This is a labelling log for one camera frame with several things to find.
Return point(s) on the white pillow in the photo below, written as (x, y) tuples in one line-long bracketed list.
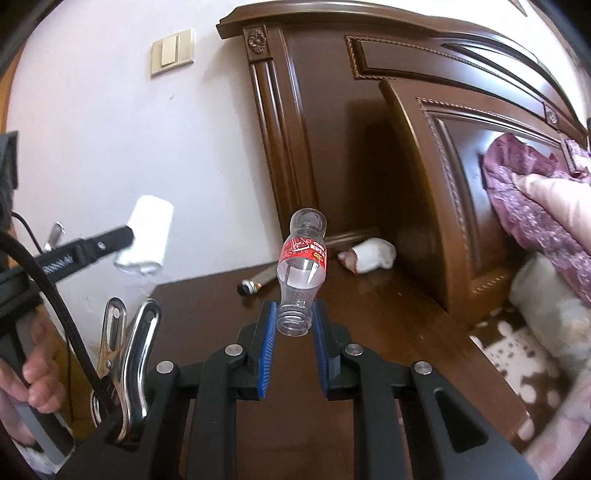
[(554, 314)]

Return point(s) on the clear bottle red label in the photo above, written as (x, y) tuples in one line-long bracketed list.
[(302, 258)]

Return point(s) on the white tissue roll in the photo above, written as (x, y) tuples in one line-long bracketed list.
[(145, 235)]

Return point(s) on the metal cylinder black cap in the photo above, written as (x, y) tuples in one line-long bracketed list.
[(258, 281)]

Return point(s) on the brown wooden headboard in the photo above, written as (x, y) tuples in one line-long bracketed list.
[(346, 138)]

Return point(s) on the pink printed bed blanket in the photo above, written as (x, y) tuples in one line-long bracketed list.
[(563, 438)]

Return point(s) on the brown wooden nightstand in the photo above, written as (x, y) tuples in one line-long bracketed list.
[(392, 346)]

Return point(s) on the beige wall switch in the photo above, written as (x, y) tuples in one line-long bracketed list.
[(171, 53)]

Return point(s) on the purple quilt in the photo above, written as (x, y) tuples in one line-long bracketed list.
[(531, 198)]

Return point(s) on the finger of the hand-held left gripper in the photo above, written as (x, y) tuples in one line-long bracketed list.
[(92, 247)]

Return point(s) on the person's left hand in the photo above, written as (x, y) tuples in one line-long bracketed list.
[(44, 369)]

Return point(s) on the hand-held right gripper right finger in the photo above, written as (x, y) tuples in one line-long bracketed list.
[(322, 364)]

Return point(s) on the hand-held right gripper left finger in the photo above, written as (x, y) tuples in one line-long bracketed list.
[(268, 355)]

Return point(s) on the brown white spotted blanket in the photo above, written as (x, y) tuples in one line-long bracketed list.
[(512, 360)]

